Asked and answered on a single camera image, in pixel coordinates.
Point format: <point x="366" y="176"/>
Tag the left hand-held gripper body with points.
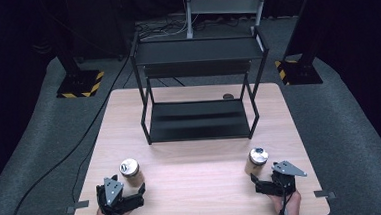
<point x="117" y="200"/>

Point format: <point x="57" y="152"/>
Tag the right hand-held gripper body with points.
<point x="281" y="182"/>

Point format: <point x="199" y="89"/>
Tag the brown can with silver lid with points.
<point x="131" y="173"/>
<point x="257" y="160"/>

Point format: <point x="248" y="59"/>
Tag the black metal two-tier shelf rack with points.
<point x="199" y="120"/>

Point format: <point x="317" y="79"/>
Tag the person's right hand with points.
<point x="293" y="206"/>

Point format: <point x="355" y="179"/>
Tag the dark round table grommet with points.
<point x="228" y="96"/>

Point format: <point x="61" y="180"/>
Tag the black stand with striped base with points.
<point x="298" y="71"/>
<point x="80" y="83"/>

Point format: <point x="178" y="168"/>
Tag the grey metal stand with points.
<point x="224" y="6"/>

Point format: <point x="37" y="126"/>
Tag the grey table bracket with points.
<point x="78" y="206"/>
<point x="324" y="194"/>

